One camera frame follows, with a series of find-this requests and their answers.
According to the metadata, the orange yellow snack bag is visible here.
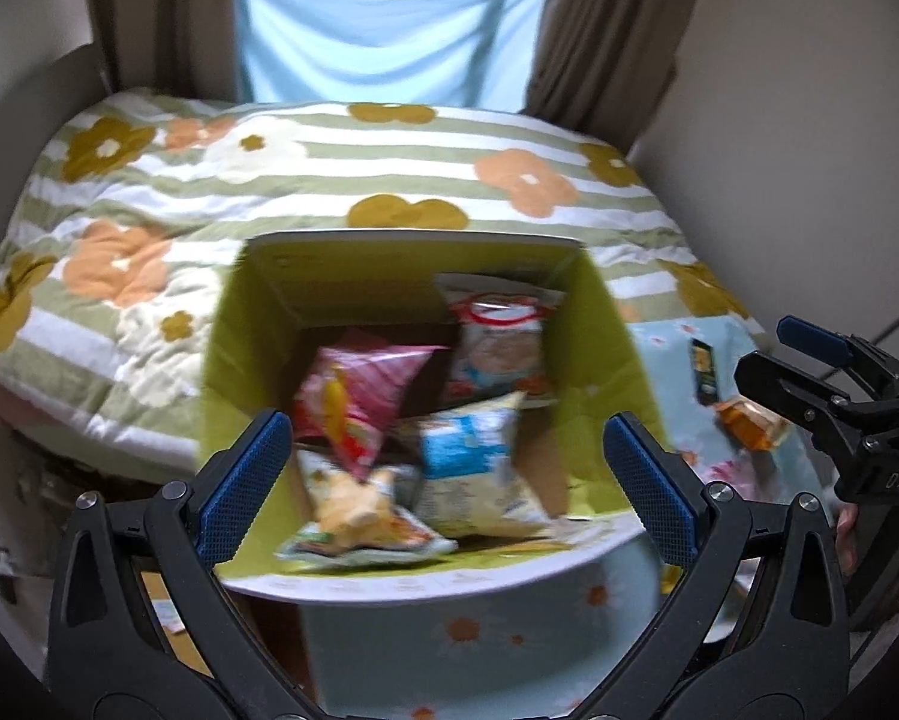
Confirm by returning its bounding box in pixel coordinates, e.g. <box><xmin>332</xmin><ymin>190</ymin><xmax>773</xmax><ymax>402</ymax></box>
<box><xmin>714</xmin><ymin>395</ymin><xmax>789</xmax><ymax>452</ymax></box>

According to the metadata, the small dark green packet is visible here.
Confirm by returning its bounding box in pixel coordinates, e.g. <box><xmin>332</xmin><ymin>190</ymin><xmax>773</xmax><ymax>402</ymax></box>
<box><xmin>690</xmin><ymin>338</ymin><xmax>719</xmax><ymax>406</ymax></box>

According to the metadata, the yellow chips bag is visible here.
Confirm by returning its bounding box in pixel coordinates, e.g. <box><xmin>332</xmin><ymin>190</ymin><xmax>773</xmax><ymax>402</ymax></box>
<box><xmin>275</xmin><ymin>449</ymin><xmax>458</xmax><ymax>569</ymax></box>

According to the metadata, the pink striped snack bag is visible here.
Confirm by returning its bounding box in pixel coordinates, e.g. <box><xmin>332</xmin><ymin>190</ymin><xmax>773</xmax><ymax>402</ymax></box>
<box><xmin>291</xmin><ymin>328</ymin><xmax>443</xmax><ymax>479</ymax></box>

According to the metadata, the blue white chips bag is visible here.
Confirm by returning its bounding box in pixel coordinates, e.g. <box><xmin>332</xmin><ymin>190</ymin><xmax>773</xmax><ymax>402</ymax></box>
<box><xmin>397</xmin><ymin>392</ymin><xmax>554</xmax><ymax>539</ymax></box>

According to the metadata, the red white snack bag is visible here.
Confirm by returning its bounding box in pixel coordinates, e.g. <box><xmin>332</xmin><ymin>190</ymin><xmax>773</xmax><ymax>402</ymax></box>
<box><xmin>435</xmin><ymin>273</ymin><xmax>565</xmax><ymax>405</ymax></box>

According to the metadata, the person right hand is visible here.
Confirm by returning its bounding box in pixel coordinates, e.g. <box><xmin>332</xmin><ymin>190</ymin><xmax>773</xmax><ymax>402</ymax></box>
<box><xmin>835</xmin><ymin>504</ymin><xmax>859</xmax><ymax>577</ymax></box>

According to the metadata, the light blue daisy tablecloth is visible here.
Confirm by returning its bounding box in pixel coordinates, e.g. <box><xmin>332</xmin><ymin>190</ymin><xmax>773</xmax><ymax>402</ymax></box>
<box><xmin>297</xmin><ymin>313</ymin><xmax>841</xmax><ymax>720</ymax></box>

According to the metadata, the green cardboard box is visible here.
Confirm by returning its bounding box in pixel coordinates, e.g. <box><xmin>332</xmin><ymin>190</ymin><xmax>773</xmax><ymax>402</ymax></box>
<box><xmin>200</xmin><ymin>229</ymin><xmax>662</xmax><ymax>605</ymax></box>

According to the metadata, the floral striped bed duvet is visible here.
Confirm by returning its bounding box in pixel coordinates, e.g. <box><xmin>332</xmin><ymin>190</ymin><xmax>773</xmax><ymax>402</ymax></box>
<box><xmin>0</xmin><ymin>85</ymin><xmax>770</xmax><ymax>485</ymax></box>

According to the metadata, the right brown curtain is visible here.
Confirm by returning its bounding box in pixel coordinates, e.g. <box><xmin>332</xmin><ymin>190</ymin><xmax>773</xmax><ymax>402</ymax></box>
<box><xmin>524</xmin><ymin>0</ymin><xmax>698</xmax><ymax>151</ymax></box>

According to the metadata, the brown curtain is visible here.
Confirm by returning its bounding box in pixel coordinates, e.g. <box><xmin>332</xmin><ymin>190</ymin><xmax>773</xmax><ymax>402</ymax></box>
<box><xmin>524</xmin><ymin>0</ymin><xmax>698</xmax><ymax>151</ymax></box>
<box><xmin>86</xmin><ymin>0</ymin><xmax>237</xmax><ymax>101</ymax></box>

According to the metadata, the light blue hanging sheet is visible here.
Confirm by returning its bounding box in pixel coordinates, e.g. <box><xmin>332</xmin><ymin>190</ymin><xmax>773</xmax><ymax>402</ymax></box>
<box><xmin>234</xmin><ymin>0</ymin><xmax>545</xmax><ymax>112</ymax></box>

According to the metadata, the left brown curtain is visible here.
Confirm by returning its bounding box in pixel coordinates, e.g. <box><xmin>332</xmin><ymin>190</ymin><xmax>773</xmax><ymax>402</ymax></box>
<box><xmin>86</xmin><ymin>0</ymin><xmax>237</xmax><ymax>101</ymax></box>

